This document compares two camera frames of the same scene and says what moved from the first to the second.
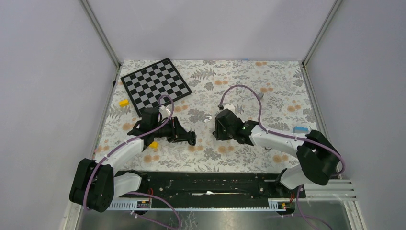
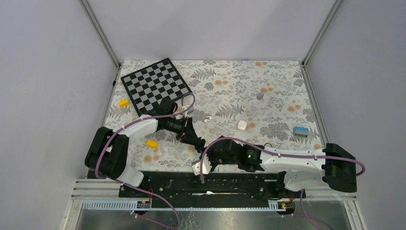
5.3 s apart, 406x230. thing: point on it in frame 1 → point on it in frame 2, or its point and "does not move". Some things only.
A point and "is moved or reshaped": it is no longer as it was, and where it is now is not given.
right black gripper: [218, 134] → [209, 154]
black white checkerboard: [144, 86] does not move
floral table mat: [272, 95] does not move
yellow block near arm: [154, 144] does not move
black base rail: [190, 187] does not move
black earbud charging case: [191, 138] is moved or reshaped
